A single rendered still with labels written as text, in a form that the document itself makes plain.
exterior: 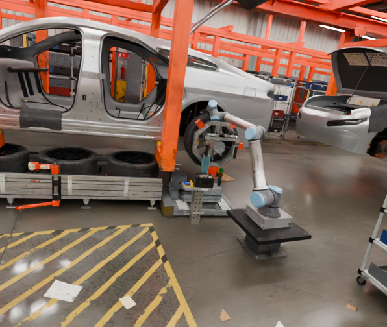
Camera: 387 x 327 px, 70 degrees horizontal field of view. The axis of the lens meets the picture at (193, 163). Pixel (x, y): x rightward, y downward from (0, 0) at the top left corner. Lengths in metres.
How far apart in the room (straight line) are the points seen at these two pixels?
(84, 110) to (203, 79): 1.48
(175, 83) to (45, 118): 1.56
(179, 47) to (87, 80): 1.16
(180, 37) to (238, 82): 1.10
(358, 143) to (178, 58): 3.32
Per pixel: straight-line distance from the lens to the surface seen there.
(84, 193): 3.34
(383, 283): 2.92
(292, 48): 11.66
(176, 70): 2.99
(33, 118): 3.65
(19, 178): 3.41
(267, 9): 6.16
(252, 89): 3.84
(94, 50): 3.55
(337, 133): 5.17
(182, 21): 3.04
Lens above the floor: 1.56
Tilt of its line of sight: 17 degrees down
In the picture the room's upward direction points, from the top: 8 degrees clockwise
